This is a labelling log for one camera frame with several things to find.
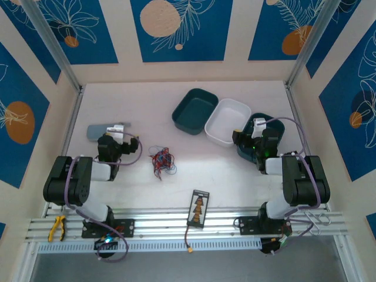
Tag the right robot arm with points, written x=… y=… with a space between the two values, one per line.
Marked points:
x=305 y=182

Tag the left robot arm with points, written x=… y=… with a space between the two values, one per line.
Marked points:
x=67 y=182

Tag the grey fabric pouch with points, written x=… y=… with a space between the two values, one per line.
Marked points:
x=95 y=132

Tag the white plastic bin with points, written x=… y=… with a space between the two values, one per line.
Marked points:
x=227 y=117

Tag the teal plastic bin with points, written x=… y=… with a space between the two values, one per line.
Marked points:
x=194 y=111
x=279 y=126

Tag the black card with orange figure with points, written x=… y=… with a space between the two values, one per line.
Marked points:
x=198 y=208

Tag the lead with yellow connector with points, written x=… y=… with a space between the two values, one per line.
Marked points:
x=191 y=250

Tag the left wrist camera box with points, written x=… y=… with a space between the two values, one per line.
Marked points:
x=115 y=129

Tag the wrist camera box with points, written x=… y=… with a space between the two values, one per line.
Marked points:
x=258 y=123
x=115 y=129

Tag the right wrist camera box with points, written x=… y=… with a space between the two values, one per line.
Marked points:
x=258 y=123

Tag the aluminium side rail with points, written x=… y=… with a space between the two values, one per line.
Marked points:
x=296 y=111
x=69 y=132

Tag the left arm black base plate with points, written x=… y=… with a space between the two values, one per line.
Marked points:
x=126 y=227

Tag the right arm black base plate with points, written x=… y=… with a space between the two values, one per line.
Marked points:
x=246 y=224

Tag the aluminium rail frame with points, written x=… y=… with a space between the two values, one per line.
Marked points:
x=161 y=217

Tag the aluminium corner post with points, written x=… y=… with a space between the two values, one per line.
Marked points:
x=53 y=44
x=311 y=38

